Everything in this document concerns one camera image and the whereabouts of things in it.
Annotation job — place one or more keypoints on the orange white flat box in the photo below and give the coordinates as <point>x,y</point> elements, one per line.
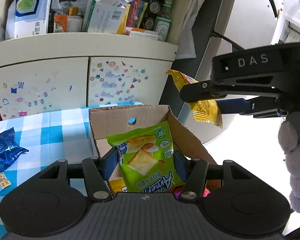
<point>142,33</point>

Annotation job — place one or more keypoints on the dark blue foil snack packet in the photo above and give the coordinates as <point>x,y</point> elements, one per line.
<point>3,147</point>

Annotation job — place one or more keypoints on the green glass bottle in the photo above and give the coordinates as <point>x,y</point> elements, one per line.
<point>165,17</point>

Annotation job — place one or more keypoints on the green snack packet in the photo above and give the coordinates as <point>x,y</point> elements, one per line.
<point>146,160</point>

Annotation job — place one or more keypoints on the person's right hand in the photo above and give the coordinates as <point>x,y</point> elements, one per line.
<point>296,155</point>

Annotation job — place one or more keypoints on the dark yellow snack packet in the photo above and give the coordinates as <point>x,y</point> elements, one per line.
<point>205,105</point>

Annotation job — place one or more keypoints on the small golden packet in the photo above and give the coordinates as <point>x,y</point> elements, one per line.
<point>3,180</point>

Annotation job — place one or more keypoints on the colourful pen pack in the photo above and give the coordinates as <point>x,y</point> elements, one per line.
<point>137,12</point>

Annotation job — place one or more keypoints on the yellow waffle snack packet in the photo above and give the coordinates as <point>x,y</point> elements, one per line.
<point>116,185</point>

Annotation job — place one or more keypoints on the white tissue pack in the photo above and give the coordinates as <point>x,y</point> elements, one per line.
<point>27,15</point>

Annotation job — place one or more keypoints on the white medicine box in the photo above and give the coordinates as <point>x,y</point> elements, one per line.
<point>105,15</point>

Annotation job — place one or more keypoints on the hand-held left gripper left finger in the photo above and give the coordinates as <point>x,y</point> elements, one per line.
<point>110,163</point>

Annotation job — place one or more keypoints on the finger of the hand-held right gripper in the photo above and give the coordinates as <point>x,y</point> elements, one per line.
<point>197,92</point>
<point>236,106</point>

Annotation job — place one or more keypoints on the orange packet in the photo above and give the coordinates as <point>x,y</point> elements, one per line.
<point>60,23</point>

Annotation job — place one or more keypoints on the blue white checkered tablecloth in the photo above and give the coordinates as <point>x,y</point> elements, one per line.
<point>52,130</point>

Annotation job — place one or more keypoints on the cream cabinet with stickers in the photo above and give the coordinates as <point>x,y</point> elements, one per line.
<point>65,80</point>

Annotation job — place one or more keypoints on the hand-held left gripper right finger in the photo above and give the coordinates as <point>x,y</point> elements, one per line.
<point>181,166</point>

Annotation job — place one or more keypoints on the dark jar with metal lid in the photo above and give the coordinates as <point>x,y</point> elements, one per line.
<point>148,23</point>
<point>155,6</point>

